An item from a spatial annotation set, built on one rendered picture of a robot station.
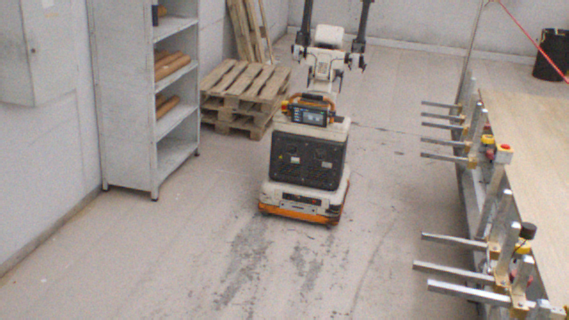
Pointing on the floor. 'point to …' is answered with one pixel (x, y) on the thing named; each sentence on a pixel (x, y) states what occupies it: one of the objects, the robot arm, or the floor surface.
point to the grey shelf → (131, 110)
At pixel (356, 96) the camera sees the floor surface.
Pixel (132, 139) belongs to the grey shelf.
